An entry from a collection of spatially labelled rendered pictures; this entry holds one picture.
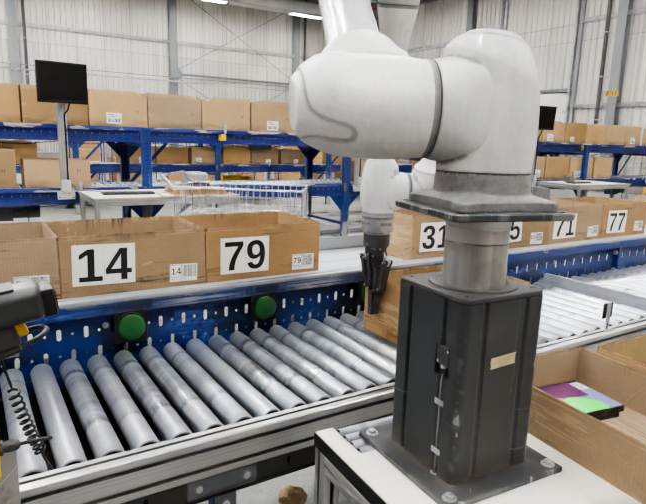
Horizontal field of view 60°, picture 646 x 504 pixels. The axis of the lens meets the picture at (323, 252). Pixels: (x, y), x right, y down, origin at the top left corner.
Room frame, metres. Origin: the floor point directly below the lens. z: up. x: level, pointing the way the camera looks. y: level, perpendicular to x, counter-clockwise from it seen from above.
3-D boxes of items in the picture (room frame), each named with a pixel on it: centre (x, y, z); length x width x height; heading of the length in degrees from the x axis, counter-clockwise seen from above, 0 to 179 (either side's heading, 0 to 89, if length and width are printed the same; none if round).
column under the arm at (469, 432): (0.95, -0.26, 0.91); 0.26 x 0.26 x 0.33; 29
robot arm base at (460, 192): (0.95, -0.28, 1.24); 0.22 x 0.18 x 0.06; 108
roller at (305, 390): (1.38, 0.12, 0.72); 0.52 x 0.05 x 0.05; 33
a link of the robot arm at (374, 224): (1.58, -0.15, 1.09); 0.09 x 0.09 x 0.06
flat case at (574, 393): (1.13, -0.53, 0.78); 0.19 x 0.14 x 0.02; 113
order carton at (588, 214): (2.68, -1.07, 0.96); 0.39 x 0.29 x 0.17; 122
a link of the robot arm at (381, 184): (1.58, -0.16, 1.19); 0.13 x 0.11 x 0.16; 97
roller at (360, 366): (1.49, -0.05, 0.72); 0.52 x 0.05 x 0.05; 33
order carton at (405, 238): (2.26, -0.41, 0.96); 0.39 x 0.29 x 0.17; 123
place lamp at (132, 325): (1.42, 0.50, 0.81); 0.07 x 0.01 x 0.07; 123
